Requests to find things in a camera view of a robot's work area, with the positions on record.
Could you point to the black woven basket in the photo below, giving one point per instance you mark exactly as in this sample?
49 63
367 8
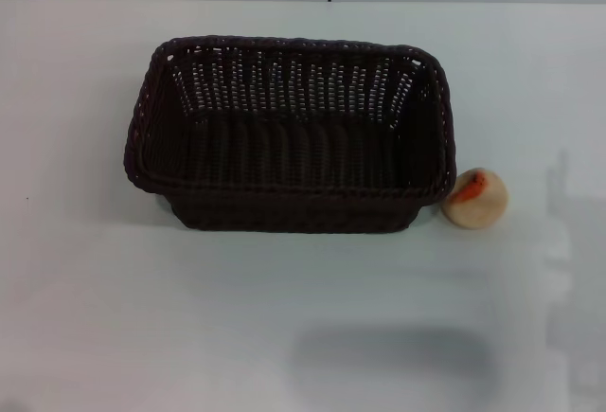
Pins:
293 156

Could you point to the cream bun with orange topping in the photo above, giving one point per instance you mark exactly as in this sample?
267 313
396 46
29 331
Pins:
478 203

